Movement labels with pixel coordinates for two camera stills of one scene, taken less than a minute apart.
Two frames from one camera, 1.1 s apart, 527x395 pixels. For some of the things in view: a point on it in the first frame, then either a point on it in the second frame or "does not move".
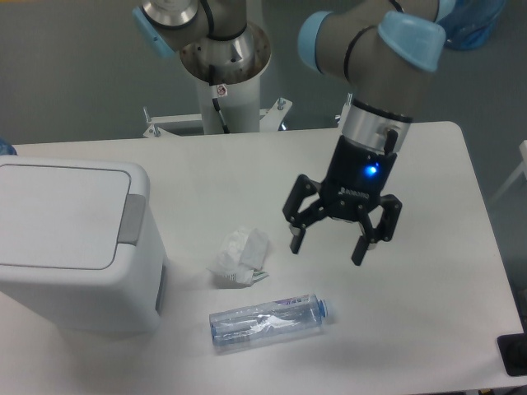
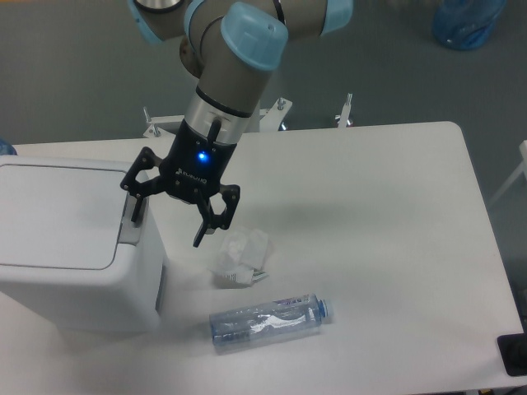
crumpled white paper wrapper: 242,256 does not move
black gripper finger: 383,231 to 212,221
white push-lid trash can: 80,244 does not move
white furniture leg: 522,169 does not move
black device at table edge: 513,349 does not move
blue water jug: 472,22 does not move
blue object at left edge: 6,148 does not move
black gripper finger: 301,191 to 145,159
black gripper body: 356,177 to 194,168
